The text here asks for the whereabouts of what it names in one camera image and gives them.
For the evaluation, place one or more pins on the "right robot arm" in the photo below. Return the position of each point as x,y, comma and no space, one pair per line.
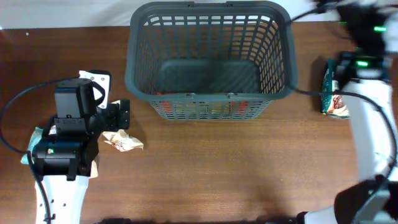
365,88

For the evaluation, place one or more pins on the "teal snack bar wrapper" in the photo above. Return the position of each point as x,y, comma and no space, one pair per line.
34,140

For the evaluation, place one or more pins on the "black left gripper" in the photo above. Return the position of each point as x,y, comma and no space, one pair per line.
117,114

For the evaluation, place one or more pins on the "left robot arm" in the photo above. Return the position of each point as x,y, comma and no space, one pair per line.
61,161

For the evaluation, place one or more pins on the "cream brown snack wrapper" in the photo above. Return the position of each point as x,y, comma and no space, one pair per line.
94,168

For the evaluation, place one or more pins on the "cream snack bag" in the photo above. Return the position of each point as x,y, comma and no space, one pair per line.
121,140

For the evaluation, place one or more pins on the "grey plastic basket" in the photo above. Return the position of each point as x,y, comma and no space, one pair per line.
212,52

